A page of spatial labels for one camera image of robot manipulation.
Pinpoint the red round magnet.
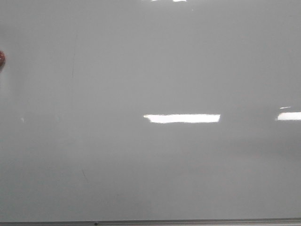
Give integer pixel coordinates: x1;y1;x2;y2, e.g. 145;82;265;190
0;51;6;70

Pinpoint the white whiteboard with aluminium frame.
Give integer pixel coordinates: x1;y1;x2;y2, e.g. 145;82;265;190
0;0;301;221

